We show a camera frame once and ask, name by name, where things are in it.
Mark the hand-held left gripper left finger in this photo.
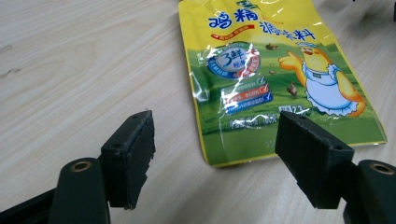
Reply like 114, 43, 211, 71
99, 109, 157, 210

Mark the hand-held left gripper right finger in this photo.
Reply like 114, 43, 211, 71
274, 110, 356, 210

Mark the yellow green seasoning pouch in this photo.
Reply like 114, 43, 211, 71
177, 0, 388, 168

